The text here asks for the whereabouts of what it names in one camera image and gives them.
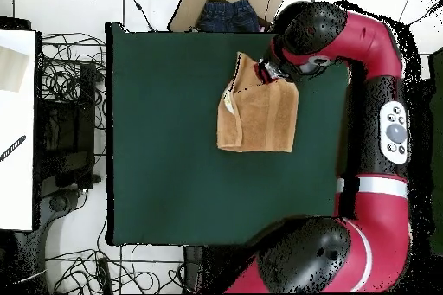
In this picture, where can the orange terry towel white tag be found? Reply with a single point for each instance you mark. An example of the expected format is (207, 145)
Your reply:
(263, 118)

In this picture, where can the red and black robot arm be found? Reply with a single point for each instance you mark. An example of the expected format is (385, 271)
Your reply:
(377, 212)

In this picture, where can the dark blue jeans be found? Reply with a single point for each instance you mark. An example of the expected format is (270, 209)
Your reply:
(228, 16)

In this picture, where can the brown cardboard box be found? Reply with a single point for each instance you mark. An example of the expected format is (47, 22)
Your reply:
(188, 11)

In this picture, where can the dark green tablecloth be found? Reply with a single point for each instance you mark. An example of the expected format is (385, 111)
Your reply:
(166, 135)

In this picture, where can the black equipment stand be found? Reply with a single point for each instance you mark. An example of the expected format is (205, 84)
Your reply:
(65, 135)

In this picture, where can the beige paper sheet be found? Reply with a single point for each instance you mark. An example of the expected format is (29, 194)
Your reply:
(12, 70)

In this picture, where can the white side table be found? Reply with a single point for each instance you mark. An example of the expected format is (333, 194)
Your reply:
(17, 187)

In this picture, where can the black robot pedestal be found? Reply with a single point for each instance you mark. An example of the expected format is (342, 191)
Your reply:
(193, 267)

